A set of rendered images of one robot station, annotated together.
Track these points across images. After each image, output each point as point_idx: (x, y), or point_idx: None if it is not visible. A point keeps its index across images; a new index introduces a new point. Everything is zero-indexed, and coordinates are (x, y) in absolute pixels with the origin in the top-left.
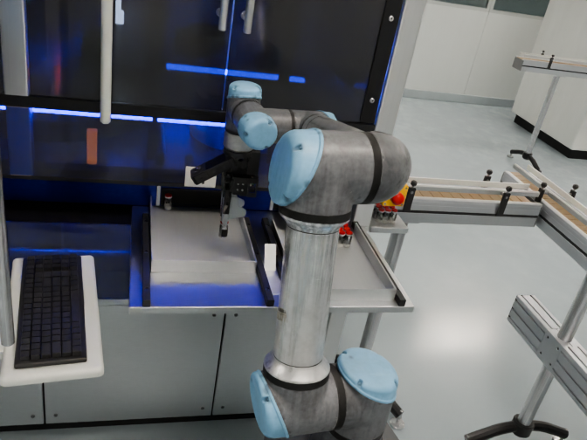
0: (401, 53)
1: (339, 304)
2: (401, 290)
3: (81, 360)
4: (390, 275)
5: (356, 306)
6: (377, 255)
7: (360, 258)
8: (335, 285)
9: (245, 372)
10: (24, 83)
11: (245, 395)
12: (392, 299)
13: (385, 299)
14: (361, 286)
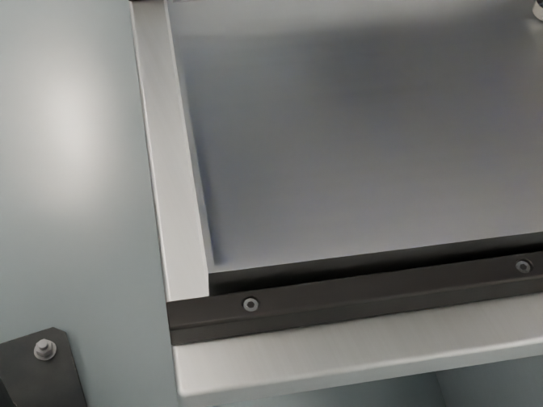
0: None
1: (157, 112)
2: (304, 359)
3: None
4: (369, 299)
5: (150, 165)
6: (538, 270)
7: (515, 222)
8: (271, 111)
9: None
10: None
11: (454, 371)
12: (208, 295)
13: (204, 270)
14: (286, 194)
